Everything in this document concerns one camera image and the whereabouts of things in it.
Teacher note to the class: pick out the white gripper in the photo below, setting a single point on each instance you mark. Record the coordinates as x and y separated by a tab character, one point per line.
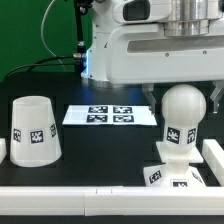
138	54

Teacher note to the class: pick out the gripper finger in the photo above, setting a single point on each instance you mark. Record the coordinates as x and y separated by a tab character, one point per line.
217	94

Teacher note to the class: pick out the white lamp bulb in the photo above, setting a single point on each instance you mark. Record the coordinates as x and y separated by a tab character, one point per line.
183	108

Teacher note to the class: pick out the white lamp base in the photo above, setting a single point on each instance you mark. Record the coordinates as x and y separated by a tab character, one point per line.
176	169

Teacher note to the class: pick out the white lamp shade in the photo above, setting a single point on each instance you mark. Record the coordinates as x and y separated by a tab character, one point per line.
34	136

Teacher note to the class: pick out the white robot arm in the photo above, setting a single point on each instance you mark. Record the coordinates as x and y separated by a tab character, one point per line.
179	18

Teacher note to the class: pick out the white marker sheet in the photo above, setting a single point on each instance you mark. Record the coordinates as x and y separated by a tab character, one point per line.
109	115

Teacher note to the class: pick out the white right rail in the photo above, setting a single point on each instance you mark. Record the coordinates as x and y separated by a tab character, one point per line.
213	154

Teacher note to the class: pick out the white left rail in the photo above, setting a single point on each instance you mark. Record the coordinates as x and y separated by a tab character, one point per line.
3	151

